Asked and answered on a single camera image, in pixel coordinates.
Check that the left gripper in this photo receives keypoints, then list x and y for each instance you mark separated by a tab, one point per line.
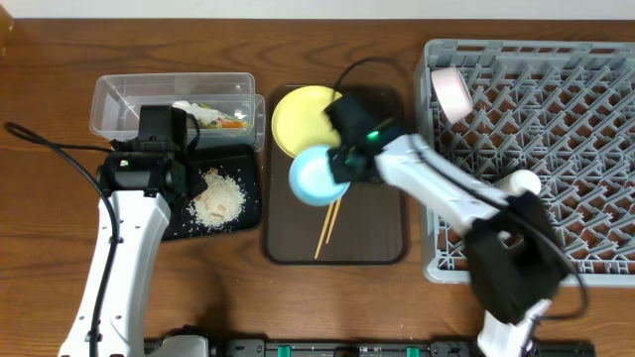
191	183

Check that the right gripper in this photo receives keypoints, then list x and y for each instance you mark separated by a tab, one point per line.
336	159

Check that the light blue bowl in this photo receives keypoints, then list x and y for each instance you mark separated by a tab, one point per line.
311	179

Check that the rice food waste pile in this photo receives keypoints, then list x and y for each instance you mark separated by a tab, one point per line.
220	204

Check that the snack wrapper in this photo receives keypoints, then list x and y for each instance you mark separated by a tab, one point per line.
210	118

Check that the pink bowl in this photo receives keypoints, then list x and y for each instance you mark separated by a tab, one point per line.
452	93

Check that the white green cup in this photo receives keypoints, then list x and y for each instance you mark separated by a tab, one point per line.
519	182

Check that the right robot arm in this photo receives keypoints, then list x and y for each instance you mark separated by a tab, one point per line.
515	267

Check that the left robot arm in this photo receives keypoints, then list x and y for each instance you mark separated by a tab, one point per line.
140	183

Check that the grey dishwasher rack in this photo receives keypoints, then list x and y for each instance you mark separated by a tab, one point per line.
562	110

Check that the black plastic bin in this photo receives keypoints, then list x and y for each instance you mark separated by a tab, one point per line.
238	162

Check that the dark brown serving tray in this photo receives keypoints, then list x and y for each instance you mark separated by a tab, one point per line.
371	226

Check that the yellow plate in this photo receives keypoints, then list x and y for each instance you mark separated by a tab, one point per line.
299	121

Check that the clear plastic bin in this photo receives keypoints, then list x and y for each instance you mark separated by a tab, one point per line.
118	98

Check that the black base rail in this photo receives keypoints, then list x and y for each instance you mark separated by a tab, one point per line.
192	345

